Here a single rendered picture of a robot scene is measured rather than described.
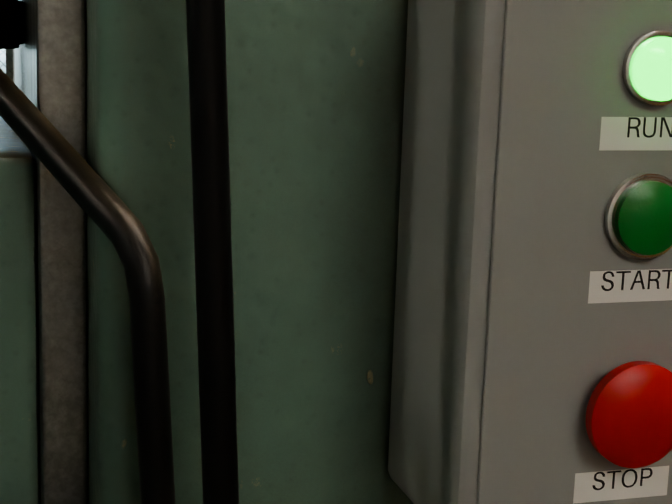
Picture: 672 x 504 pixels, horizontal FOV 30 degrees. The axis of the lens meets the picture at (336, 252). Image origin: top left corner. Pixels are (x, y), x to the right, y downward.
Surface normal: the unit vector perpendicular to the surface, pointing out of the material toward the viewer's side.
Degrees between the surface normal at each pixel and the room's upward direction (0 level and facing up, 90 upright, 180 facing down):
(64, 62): 90
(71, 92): 90
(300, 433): 90
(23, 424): 90
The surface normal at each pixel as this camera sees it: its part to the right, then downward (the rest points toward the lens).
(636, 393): 0.23, 0.05
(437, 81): -0.96, 0.03
